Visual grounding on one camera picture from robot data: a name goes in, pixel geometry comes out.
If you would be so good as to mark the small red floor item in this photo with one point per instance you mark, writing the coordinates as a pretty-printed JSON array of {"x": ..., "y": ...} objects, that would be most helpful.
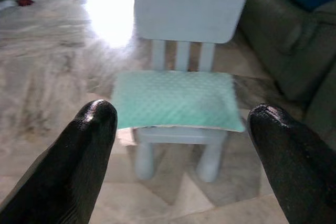
[{"x": 25, "y": 1}]

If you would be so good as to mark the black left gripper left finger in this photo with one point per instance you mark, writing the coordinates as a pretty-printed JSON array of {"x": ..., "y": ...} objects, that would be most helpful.
[{"x": 65, "y": 169}]

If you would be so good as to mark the mint green dotted pillow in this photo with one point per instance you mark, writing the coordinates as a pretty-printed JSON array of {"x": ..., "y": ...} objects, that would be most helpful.
[{"x": 176, "y": 98}]

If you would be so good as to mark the dark green leather sofa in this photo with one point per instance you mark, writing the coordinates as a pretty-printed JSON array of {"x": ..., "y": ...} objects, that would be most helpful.
[{"x": 288, "y": 37}]

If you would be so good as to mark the light blue plastic child chair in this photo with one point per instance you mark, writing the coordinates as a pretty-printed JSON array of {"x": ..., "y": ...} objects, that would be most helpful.
[{"x": 189, "y": 11}]

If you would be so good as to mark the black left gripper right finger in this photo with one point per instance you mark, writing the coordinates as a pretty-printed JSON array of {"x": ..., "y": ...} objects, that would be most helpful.
[{"x": 296, "y": 169}]

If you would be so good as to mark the white paper sheet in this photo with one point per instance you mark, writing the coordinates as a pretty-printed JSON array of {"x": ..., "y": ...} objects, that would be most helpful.
[{"x": 6, "y": 4}]

